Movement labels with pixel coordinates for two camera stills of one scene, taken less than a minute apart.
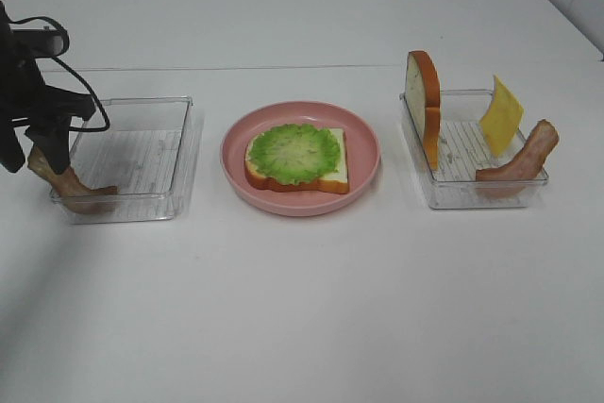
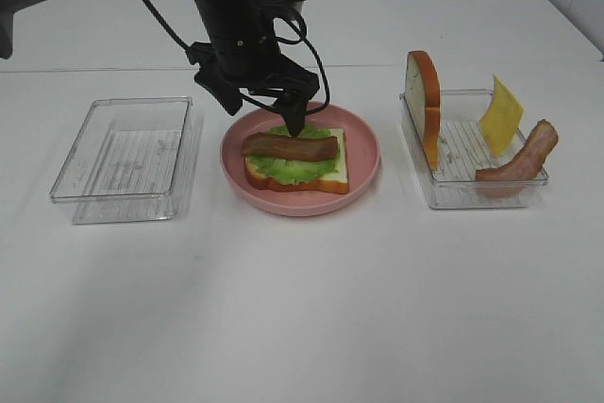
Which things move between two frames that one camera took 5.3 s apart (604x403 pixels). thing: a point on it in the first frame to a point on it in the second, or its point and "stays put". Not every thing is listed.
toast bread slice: (336, 183) stays put
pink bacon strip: (516, 177) stays put
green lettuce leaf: (294, 153) stays put
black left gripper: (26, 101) to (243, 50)
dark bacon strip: (76, 194) to (291, 147)
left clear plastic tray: (146, 148) stays put
